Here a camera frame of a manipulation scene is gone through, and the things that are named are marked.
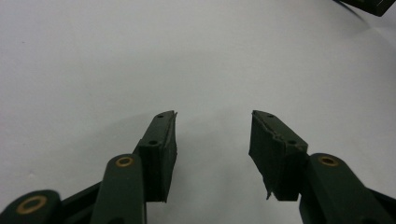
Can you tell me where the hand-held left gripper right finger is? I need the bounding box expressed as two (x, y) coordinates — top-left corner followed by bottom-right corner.
(247, 109), (310, 202)

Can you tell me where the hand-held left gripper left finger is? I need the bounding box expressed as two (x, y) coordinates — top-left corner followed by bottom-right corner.
(134, 109), (178, 203)

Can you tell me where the dark brown magazine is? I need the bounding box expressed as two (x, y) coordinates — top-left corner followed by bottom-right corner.
(332, 0), (396, 18)

